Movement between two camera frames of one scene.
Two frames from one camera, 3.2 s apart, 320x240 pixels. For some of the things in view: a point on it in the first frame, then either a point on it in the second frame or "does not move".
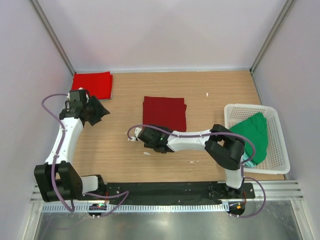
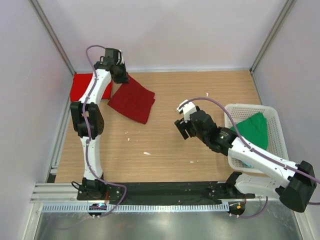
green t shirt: [255, 128] does not move
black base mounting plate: [174, 193] does not move
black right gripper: [144, 136] -> [186, 127]
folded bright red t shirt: [99, 84] does not move
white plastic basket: [277, 161] does not move
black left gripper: [94, 112] -> [121, 75]
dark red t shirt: [167, 112] -> [133, 100]
